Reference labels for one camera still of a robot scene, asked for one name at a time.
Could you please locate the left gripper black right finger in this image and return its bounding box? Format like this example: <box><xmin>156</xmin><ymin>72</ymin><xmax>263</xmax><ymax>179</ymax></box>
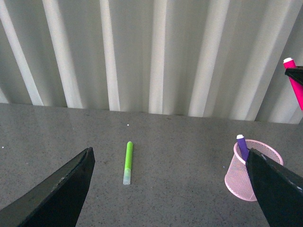
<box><xmin>246</xmin><ymin>148</ymin><xmax>303</xmax><ymax>227</ymax></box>

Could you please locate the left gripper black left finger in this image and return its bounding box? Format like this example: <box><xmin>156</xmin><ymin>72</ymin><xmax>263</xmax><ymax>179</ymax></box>
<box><xmin>0</xmin><ymin>148</ymin><xmax>95</xmax><ymax>227</ymax></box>

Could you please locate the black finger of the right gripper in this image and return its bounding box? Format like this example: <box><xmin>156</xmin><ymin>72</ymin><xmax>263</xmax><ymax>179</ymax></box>
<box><xmin>285</xmin><ymin>66</ymin><xmax>303</xmax><ymax>86</ymax></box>

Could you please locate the pink marker pen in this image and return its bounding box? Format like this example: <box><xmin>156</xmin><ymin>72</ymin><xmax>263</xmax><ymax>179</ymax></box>
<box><xmin>283</xmin><ymin>57</ymin><xmax>303</xmax><ymax>111</ymax></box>

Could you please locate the purple marker pen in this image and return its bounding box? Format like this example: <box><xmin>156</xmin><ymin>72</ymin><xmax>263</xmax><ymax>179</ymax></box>
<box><xmin>236</xmin><ymin>134</ymin><xmax>249</xmax><ymax>161</ymax></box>

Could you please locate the pink mesh pen cup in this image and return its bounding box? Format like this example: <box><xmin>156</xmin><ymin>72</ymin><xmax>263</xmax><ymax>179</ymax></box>
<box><xmin>224</xmin><ymin>139</ymin><xmax>284</xmax><ymax>201</ymax></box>

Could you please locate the green marker pen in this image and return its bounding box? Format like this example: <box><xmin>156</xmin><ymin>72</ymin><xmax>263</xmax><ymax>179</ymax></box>
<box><xmin>123</xmin><ymin>141</ymin><xmax>133</xmax><ymax>185</ymax></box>

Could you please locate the white pleated curtain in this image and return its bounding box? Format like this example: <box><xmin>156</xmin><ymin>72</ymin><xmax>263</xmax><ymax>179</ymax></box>
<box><xmin>0</xmin><ymin>0</ymin><xmax>303</xmax><ymax>124</ymax></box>

